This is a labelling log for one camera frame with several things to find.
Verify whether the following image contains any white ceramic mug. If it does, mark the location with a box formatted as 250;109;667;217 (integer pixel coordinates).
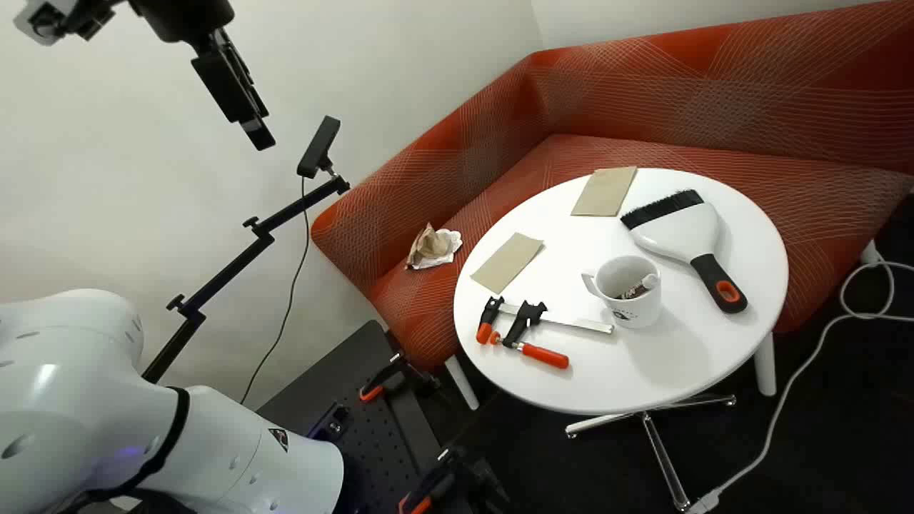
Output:
579;250;666;333

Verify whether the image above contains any crumpled paper wad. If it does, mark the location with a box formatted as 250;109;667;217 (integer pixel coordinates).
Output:
406;222;466;270

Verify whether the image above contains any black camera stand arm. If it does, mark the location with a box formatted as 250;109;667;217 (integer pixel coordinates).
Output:
139;174;352;386

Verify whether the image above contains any black orange mounting clamp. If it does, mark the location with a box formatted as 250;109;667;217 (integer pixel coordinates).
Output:
353;351;442;409
396;443;509;514

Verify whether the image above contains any thin black camera cable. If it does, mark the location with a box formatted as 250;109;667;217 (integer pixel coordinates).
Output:
236;176;318;411

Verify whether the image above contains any orange patterned sofa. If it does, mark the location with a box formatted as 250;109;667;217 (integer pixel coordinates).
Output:
308;0;914;371

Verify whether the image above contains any black stand-mounted camera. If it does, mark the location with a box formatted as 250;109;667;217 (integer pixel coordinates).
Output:
293;113;342;179

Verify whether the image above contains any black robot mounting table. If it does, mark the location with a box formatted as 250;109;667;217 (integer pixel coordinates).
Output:
255;316;510;514

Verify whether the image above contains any chrome table base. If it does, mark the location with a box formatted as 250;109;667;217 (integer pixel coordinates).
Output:
562;391;740;511

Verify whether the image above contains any white floor cable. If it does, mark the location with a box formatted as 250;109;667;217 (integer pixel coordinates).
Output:
685;253;914;514

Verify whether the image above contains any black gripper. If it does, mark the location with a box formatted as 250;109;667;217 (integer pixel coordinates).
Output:
126;0;280;154

